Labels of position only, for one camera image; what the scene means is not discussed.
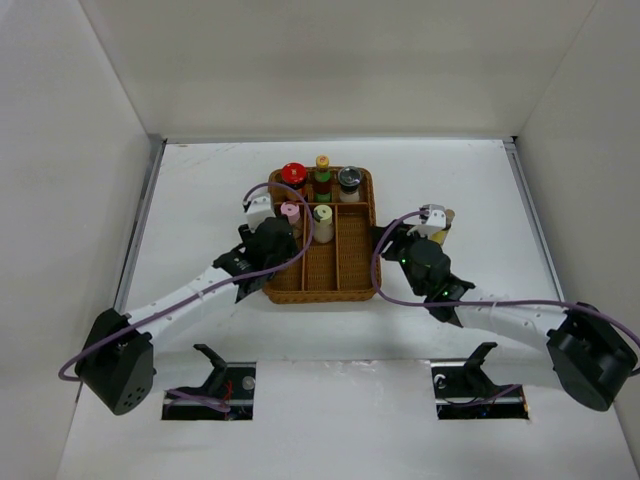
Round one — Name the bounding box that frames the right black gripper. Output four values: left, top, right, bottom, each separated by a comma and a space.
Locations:
369, 219, 432, 297

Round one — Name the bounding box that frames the pink lid spice jar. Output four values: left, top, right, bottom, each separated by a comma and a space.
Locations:
280, 202, 304, 239

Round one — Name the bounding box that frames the yellow lid spice jar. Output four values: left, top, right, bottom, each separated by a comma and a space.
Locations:
312, 204, 335, 244

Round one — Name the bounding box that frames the grey lid white shaker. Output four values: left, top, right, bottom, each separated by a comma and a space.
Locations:
337, 166, 363, 203

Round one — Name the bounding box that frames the red lid sauce jar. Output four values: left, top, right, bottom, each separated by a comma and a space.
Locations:
280, 162, 308, 200

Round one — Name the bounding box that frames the green label yellow cap bottle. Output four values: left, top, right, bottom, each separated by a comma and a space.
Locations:
313, 155, 332, 203

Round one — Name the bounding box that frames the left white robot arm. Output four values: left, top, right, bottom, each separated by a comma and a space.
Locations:
75, 217, 299, 415

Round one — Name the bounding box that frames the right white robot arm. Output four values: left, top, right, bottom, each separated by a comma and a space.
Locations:
371, 220, 639, 412

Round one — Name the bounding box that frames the small yellow label bottle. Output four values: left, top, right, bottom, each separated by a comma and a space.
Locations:
430, 209, 455, 246

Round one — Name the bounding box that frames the brown wicker divided basket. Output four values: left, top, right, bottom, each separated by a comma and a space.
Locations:
263, 168, 381, 304

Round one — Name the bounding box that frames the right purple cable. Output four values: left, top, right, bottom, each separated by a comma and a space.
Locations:
369, 209, 640, 351

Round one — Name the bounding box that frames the purple cable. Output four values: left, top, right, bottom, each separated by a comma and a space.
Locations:
58, 182, 314, 384
369, 209, 640, 351

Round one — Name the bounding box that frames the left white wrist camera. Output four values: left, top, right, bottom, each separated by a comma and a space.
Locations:
243, 193, 275, 232

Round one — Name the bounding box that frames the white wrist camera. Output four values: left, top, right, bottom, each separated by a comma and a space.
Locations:
243, 193, 275, 232
416, 204, 447, 238

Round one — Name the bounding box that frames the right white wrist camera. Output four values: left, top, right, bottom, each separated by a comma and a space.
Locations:
416, 204, 447, 238

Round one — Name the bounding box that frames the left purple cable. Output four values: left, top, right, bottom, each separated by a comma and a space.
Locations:
58, 182, 314, 384

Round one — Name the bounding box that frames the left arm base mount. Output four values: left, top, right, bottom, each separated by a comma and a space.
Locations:
161, 344, 257, 421

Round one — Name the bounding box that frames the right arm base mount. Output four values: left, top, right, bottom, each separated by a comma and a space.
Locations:
431, 342, 529, 420

